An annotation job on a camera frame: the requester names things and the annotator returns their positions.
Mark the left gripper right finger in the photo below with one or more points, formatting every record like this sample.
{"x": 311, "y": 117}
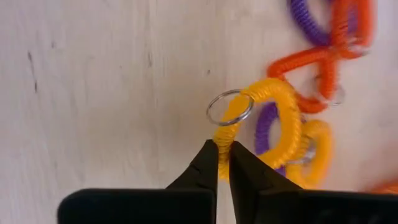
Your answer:
{"x": 311, "y": 208}

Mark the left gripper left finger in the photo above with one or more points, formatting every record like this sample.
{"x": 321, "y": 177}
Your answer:
{"x": 140, "y": 208}

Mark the yellow spiral coil wristband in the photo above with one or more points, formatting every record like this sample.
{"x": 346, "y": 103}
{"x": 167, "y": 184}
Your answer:
{"x": 325, "y": 146}
{"x": 289, "y": 109}

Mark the purple spiral coil wristband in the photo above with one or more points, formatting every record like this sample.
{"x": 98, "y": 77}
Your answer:
{"x": 264, "y": 127}
{"x": 306, "y": 25}

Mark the orange spiral coil wristband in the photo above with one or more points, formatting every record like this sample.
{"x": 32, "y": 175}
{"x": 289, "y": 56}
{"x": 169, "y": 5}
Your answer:
{"x": 298, "y": 59}
{"x": 365, "y": 21}

